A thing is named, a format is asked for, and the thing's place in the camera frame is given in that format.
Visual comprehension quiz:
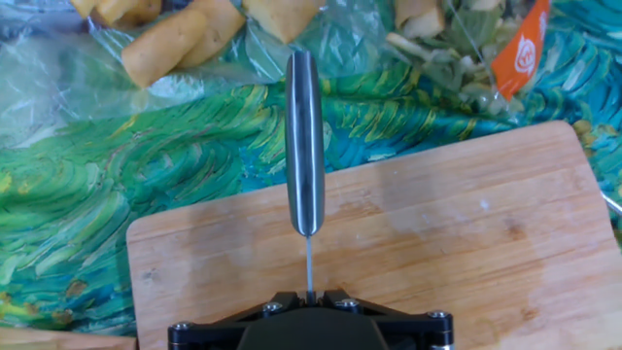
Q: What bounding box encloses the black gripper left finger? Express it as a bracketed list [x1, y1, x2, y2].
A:
[168, 290, 308, 350]

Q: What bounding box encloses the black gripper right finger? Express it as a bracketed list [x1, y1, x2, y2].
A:
[321, 290, 455, 350]

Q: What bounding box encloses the steel cleaver knife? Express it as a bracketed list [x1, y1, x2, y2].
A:
[285, 50, 327, 305]

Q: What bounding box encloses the bamboo cutting board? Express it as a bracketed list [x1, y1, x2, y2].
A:
[125, 120, 622, 350]

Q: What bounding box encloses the wooden peg rack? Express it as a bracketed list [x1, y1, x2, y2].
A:
[0, 326, 138, 350]

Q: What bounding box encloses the painted landscape tablecloth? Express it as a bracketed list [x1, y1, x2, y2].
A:
[0, 0, 622, 350]

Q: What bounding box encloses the plastic bag with orange label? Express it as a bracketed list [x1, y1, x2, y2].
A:
[386, 0, 555, 116]

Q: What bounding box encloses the clear plastic bag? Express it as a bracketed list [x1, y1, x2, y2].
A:
[0, 0, 395, 147]

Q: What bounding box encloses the small yellow potato scrap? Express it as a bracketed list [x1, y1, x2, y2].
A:
[394, 0, 446, 40]

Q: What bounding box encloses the yellow food chunks pile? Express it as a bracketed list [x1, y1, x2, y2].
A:
[70, 0, 163, 28]

